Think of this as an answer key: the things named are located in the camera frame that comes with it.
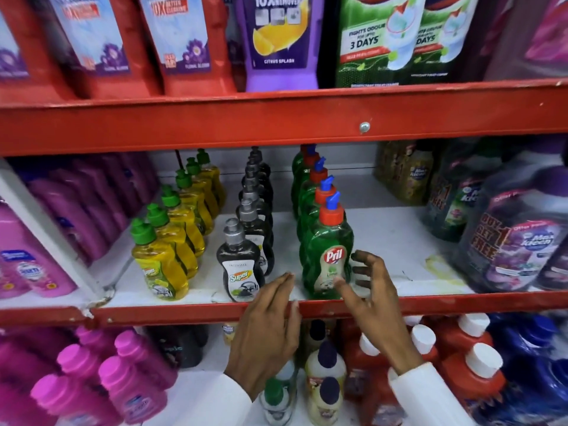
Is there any row of magenta cleaner bottles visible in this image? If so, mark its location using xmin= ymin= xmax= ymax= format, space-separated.
xmin=9 ymin=151 xmax=161 ymax=264

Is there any row of black dish soap bottles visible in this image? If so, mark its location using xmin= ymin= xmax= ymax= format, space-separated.
xmin=216 ymin=146 xmax=276 ymax=303

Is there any person's left hand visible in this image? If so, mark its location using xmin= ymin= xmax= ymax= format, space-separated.
xmin=225 ymin=272 xmax=302 ymax=401

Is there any yellow floor cleaner bottle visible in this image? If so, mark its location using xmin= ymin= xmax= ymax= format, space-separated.
xmin=374 ymin=141 xmax=436 ymax=206

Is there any person's left forearm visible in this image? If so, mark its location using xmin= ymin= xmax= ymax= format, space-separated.
xmin=175 ymin=372 xmax=254 ymax=426

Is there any pink cleaner bottle blue label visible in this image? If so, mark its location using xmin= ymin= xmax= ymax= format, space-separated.
xmin=0 ymin=203 xmax=78 ymax=300

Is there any cream bottle dark purple cap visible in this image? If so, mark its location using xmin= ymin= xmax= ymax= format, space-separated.
xmin=304 ymin=341 xmax=348 ymax=395
xmin=304 ymin=319 xmax=338 ymax=364
xmin=306 ymin=377 xmax=344 ymax=426

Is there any red metal shelf rack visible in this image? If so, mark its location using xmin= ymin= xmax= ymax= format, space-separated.
xmin=0 ymin=78 xmax=568 ymax=329

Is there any dark green floor cleaner bottle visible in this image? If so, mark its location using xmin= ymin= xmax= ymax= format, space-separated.
xmin=422 ymin=139 xmax=504 ymax=243

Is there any person's right hand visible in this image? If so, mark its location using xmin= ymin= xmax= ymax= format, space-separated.
xmin=334 ymin=250 xmax=425 ymax=376

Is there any pink cleaner refill pouch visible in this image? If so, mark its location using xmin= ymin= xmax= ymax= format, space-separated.
xmin=484 ymin=0 xmax=568 ymax=81

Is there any red bottle white cap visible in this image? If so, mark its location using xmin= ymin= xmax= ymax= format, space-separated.
xmin=343 ymin=333 xmax=405 ymax=426
xmin=435 ymin=312 xmax=494 ymax=364
xmin=408 ymin=324 xmax=441 ymax=365
xmin=437 ymin=343 xmax=509 ymax=415

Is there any person's right forearm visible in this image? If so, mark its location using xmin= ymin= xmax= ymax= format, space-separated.
xmin=388 ymin=362 xmax=476 ymax=426

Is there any purple cleaner refill pouch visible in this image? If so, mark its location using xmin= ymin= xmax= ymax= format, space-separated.
xmin=234 ymin=0 xmax=325 ymax=93

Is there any clear bottle green cap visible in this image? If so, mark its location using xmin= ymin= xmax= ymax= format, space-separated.
xmin=259 ymin=361 xmax=299 ymax=426

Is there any large purple floor cleaner bottle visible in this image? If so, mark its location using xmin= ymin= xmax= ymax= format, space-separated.
xmin=452 ymin=148 xmax=568 ymax=294
xmin=532 ymin=244 xmax=568 ymax=292

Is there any black cleaner bottle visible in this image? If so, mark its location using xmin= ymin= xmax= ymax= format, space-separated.
xmin=146 ymin=325 xmax=209 ymax=369

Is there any row of yellow dish soap bottles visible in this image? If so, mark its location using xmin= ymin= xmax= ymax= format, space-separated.
xmin=130 ymin=148 xmax=228 ymax=302

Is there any green cleaner refill pouch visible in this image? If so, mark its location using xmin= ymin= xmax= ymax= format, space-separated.
xmin=334 ymin=0 xmax=427 ymax=88
xmin=410 ymin=0 xmax=481 ymax=84

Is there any group of pink capped bottles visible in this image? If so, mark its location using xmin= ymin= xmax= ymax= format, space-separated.
xmin=0 ymin=325 xmax=179 ymax=426

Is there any white slanted shelf divider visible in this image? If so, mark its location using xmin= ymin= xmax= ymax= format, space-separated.
xmin=0 ymin=159 xmax=117 ymax=307

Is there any red cleaner refill pouch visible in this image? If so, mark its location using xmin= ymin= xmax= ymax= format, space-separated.
xmin=0 ymin=0 xmax=77 ymax=103
xmin=29 ymin=0 xmax=162 ymax=99
xmin=137 ymin=0 xmax=237 ymax=96

